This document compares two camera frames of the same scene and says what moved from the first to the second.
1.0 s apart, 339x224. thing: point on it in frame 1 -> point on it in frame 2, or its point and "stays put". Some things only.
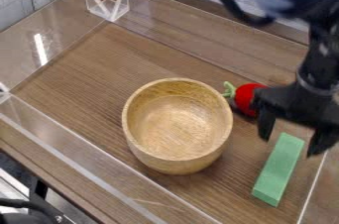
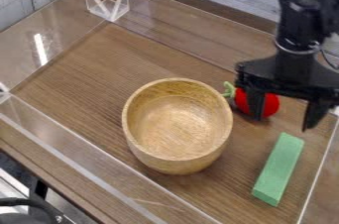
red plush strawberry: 245,94 stays put
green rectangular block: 278,168 stays put
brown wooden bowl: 177,122 stays put
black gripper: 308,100 -> 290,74
